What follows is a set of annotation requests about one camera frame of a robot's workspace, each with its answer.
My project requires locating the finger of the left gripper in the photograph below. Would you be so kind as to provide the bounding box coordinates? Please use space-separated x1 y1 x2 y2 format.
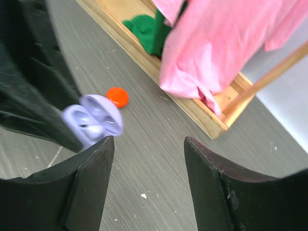
0 0 82 152

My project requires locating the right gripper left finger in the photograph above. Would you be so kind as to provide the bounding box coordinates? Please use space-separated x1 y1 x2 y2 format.
0 136 115 231

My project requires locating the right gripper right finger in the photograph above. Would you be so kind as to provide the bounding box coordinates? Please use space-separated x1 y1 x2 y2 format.
184 137 308 231

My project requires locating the purple charging case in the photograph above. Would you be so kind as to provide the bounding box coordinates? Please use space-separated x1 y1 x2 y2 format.
62 94 124 150

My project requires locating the orange charging case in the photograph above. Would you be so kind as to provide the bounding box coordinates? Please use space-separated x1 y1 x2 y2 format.
105 87 129 108

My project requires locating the wooden clothes rack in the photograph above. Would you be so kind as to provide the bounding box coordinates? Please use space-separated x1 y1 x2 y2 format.
79 0 308 139

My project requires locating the green shirt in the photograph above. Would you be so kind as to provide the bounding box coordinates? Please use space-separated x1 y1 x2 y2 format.
122 0 188 58

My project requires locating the pink shirt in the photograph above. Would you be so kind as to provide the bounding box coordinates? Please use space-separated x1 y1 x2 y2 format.
159 0 308 116

